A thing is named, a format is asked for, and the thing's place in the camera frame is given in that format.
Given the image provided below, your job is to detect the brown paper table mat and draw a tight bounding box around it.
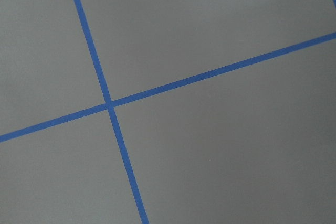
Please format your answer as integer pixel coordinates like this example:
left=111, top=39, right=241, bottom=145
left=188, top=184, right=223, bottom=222
left=1, top=0, right=335, bottom=223

